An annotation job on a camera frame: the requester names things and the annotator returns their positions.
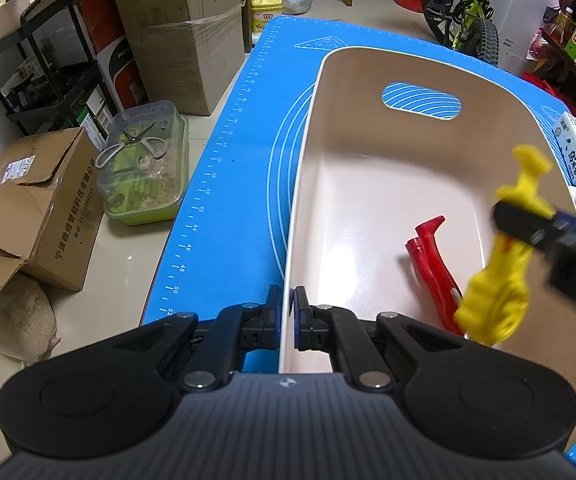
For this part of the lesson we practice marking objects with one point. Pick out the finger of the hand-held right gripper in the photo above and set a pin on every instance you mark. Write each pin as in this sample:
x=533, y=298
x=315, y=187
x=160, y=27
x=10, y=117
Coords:
x=520, y=225

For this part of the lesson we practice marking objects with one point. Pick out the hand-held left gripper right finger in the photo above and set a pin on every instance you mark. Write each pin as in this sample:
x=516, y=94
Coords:
x=298, y=312

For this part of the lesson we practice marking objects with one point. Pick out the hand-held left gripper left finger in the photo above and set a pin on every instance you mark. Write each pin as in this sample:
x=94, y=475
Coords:
x=277, y=310

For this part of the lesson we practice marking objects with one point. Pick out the yellow toy launcher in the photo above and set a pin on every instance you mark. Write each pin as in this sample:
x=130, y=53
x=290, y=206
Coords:
x=497, y=300

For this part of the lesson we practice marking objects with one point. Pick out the white plastic bin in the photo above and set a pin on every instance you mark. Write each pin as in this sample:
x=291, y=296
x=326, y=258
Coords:
x=367, y=170

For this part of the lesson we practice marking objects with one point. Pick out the red plastic toy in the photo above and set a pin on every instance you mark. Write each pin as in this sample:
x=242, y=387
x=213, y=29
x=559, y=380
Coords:
x=430, y=265

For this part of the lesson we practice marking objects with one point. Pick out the blue silicone mat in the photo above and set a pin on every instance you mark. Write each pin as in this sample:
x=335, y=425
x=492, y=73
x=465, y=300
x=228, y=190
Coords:
x=248, y=160

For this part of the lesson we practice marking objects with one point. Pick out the dark wooden side table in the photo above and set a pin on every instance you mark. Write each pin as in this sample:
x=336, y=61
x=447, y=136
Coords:
x=562, y=57

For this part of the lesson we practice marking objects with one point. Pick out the clear container with green base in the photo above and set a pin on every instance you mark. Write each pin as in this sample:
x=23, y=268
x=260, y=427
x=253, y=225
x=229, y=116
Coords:
x=143, y=185

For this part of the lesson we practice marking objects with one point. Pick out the green and black bicycle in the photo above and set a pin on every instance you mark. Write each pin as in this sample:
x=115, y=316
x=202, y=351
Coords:
x=480, y=35

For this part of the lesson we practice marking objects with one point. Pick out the white cabinet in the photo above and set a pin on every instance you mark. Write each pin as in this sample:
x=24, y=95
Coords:
x=527, y=0

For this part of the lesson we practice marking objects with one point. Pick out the open torn cardboard box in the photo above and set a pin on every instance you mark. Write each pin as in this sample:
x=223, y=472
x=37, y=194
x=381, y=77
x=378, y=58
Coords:
x=43, y=210

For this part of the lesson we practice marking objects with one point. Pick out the large plastic-wrapped cardboard box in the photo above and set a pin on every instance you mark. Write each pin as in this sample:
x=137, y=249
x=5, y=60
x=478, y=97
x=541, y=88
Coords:
x=193, y=65

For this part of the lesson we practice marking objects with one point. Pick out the beige sack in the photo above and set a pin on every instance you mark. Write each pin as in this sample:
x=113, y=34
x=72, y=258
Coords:
x=15, y=320

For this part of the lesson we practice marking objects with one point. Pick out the large yellow detergent bottle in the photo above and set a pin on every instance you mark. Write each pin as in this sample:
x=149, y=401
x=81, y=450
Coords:
x=266, y=15

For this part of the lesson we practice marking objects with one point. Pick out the red and black appliance box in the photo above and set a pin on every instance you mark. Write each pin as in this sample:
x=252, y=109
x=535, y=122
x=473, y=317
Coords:
x=118, y=60

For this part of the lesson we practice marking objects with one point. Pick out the black metal rack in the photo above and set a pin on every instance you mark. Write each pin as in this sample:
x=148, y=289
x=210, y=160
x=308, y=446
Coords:
x=53, y=60

